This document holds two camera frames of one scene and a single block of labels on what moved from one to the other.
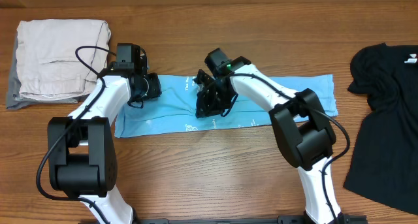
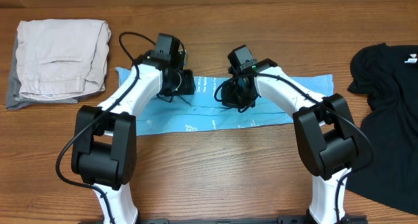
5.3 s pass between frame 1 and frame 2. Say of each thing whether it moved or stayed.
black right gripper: moved
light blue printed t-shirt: stayed
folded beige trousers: stayed
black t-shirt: stayed
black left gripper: moved
